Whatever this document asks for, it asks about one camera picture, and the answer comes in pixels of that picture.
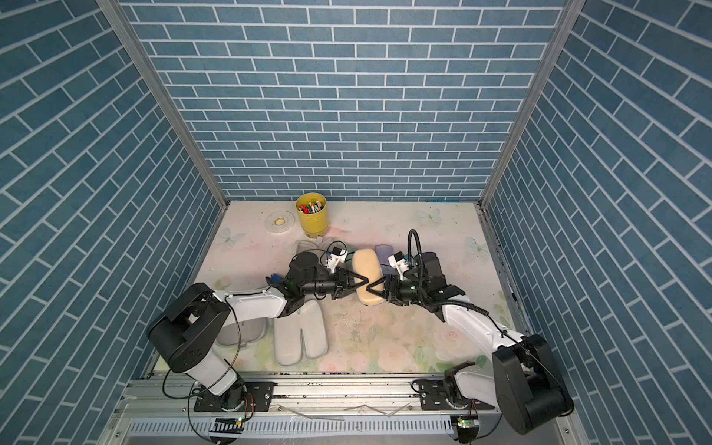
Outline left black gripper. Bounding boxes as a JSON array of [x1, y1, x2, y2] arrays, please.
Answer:
[[299, 269, 367, 301]]

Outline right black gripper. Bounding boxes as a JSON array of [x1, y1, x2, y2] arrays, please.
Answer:
[[368, 275, 428, 307]]

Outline white sleeve case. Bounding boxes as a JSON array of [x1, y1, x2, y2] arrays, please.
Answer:
[[352, 248, 383, 306]]

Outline grey sleeve back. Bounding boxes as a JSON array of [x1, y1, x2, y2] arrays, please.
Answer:
[[296, 237, 336, 255]]

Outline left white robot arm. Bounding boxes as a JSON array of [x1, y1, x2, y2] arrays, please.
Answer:
[[146, 250, 369, 396]]

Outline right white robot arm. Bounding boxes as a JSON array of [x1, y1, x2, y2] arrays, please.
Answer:
[[352, 250, 575, 435]]

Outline white open sleeve centre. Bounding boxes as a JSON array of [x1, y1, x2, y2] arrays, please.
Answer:
[[274, 300, 328, 366]]

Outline blue stapler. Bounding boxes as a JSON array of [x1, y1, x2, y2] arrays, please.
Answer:
[[265, 274, 284, 287]]

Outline yellow pen cup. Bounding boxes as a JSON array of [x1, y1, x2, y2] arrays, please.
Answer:
[[295, 193, 330, 238]]

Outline clear tape roll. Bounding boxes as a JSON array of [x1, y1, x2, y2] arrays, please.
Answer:
[[264, 211, 296, 235]]

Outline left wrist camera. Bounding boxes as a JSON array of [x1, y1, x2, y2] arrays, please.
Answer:
[[326, 247, 348, 274]]

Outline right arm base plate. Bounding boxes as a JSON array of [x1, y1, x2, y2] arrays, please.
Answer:
[[411, 379, 493, 411]]

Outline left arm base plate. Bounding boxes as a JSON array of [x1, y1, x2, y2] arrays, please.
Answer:
[[193, 381, 276, 415]]

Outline aluminium front rail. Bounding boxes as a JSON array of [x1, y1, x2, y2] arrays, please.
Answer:
[[120, 373, 499, 417]]

